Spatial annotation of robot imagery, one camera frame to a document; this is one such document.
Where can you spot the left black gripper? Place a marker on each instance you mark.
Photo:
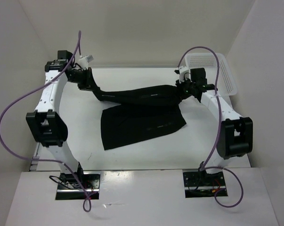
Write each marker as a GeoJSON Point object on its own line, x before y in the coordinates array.
{"type": "Point", "coordinates": [89, 83]}

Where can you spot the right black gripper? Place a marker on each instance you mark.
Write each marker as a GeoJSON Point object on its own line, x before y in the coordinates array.
{"type": "Point", "coordinates": [180, 86]}

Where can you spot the black shorts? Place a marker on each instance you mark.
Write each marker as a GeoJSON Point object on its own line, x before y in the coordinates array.
{"type": "Point", "coordinates": [140, 114]}

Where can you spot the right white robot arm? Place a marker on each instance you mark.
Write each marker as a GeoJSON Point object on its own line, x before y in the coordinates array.
{"type": "Point", "coordinates": [235, 132]}

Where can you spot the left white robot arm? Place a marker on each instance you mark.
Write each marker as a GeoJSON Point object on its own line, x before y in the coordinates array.
{"type": "Point", "coordinates": [46, 125]}

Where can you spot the white perforated plastic basket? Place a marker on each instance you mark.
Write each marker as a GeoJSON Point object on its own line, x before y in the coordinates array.
{"type": "Point", "coordinates": [226, 84]}

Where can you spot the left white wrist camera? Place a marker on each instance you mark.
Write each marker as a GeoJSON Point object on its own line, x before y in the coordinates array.
{"type": "Point", "coordinates": [83, 61]}

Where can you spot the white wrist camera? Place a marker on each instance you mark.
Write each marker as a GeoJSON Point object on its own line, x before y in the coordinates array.
{"type": "Point", "coordinates": [83, 61]}
{"type": "Point", "coordinates": [183, 73]}

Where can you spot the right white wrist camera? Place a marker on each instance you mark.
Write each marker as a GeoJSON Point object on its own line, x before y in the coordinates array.
{"type": "Point", "coordinates": [183, 73]}

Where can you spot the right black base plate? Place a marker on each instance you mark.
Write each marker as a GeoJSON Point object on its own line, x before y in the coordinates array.
{"type": "Point", "coordinates": [201, 184]}

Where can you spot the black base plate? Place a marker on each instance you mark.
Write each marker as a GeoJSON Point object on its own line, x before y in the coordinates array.
{"type": "Point", "coordinates": [201, 184]}
{"type": "Point", "coordinates": [72, 191]}

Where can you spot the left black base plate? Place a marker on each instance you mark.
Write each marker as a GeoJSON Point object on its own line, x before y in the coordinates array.
{"type": "Point", "coordinates": [72, 191]}

